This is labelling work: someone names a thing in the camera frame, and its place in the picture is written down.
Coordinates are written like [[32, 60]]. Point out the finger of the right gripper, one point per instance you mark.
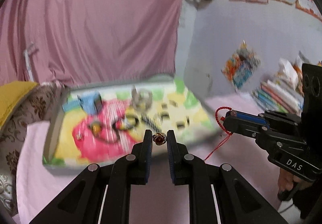
[[241, 127], [249, 117]]

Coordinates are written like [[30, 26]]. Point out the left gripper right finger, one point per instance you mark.
[[177, 163]]

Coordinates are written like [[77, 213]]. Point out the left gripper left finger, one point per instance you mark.
[[141, 165]]

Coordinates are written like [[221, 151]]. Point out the black hair comb clip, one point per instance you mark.
[[150, 123]]

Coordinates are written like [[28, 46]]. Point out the blue kids watch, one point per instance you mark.
[[91, 104]]

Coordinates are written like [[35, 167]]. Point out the right hand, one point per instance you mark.
[[287, 183]]

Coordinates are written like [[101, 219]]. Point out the stack of books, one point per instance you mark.
[[276, 95]]

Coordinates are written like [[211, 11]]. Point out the pink bed sheet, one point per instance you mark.
[[157, 202]]

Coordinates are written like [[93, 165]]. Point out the colourful opera poster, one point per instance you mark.
[[240, 66]]

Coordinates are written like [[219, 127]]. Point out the cartoon towel liner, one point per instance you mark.
[[125, 123]]

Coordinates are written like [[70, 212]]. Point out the tissue pack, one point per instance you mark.
[[291, 73]]

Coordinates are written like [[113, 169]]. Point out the floral patterned pillow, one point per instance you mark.
[[38, 106]]

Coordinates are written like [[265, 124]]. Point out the pink curtain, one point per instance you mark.
[[87, 41]]

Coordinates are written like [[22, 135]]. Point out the yellow pillow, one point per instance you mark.
[[11, 95]]

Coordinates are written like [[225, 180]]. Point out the white desk lamp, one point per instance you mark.
[[27, 54]]

